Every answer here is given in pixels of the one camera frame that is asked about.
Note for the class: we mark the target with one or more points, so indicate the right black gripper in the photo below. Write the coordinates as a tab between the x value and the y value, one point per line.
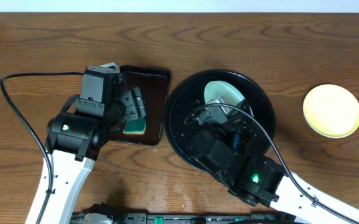
241	120

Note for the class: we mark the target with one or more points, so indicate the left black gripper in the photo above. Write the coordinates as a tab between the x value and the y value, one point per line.
132	106

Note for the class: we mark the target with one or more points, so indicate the light blue plate ketchup stain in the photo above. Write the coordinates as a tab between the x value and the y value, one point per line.
222	92

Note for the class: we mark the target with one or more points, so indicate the green yellow sponge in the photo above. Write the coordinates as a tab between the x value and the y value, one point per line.
136	127

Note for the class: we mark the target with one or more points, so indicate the yellow plate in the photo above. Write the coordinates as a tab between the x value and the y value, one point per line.
331	110

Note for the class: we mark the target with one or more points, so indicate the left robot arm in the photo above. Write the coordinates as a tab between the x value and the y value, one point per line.
74	139

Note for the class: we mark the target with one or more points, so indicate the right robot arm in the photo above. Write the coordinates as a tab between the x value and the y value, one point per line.
238	152

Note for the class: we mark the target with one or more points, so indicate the black rectangular water tray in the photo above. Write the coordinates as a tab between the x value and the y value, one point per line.
154	85

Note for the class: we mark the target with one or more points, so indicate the black round tray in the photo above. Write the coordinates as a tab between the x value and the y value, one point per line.
189	94

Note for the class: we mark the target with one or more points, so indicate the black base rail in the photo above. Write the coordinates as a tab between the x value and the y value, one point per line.
104	213

